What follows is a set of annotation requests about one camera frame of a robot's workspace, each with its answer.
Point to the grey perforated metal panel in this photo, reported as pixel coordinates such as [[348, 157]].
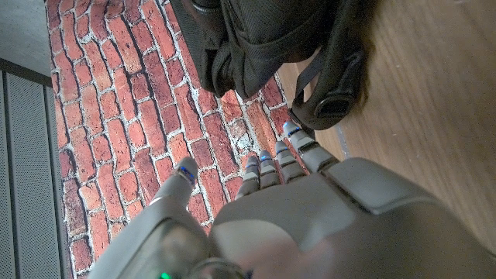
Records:
[[27, 174]]

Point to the red brick print backdrop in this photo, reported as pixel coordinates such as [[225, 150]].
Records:
[[124, 116]]

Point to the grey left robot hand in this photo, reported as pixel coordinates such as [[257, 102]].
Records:
[[310, 224]]

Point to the black backpack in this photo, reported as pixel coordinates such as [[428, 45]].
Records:
[[263, 35]]

